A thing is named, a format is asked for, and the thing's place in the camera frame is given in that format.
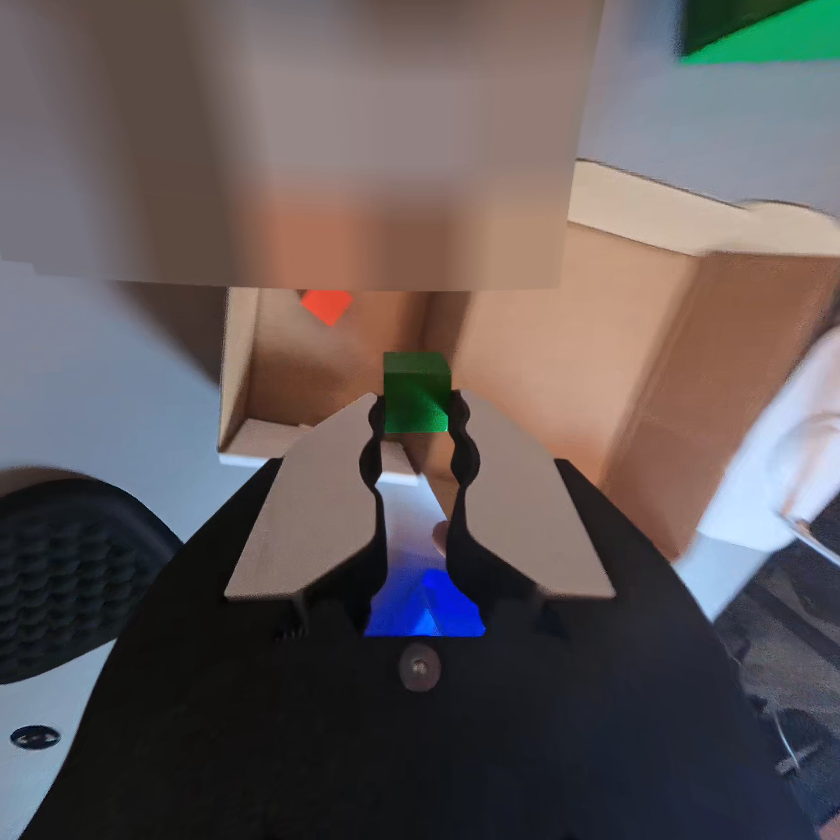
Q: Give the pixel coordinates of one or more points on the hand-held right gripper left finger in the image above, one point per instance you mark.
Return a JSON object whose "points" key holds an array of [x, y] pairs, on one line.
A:
{"points": [[308, 512]]}

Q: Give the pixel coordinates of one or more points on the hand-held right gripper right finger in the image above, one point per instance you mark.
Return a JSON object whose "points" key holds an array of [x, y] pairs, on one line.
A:
{"points": [[531, 512]]}

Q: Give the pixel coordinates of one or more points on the blue cube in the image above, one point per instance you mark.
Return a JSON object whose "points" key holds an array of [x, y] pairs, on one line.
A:
{"points": [[426, 610]]}

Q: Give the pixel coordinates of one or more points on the cardboard box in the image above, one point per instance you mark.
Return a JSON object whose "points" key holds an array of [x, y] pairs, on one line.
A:
{"points": [[558, 367]]}

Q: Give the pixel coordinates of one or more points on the green wooden cube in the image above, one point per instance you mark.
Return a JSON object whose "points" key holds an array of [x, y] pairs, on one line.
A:
{"points": [[417, 394]]}

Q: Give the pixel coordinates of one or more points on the red wooden cube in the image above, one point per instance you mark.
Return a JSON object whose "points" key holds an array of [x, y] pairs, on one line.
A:
{"points": [[326, 305]]}

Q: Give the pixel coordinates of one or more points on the green box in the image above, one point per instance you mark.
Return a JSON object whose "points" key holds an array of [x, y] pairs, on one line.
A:
{"points": [[768, 33]]}

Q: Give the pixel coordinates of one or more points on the white cloth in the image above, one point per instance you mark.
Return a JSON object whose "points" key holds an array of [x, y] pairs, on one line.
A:
{"points": [[781, 459]]}

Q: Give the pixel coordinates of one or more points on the black round desk fitting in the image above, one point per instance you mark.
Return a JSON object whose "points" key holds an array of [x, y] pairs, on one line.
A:
{"points": [[36, 737]]}

